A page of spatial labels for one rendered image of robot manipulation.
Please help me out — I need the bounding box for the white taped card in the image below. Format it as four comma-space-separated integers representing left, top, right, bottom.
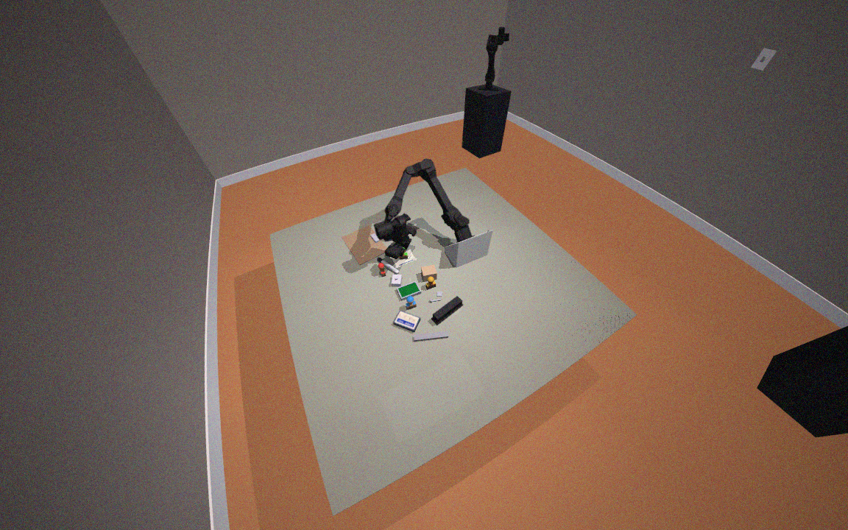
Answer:
390, 250, 417, 268

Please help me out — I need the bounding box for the tan box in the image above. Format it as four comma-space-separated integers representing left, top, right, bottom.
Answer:
421, 265, 437, 282

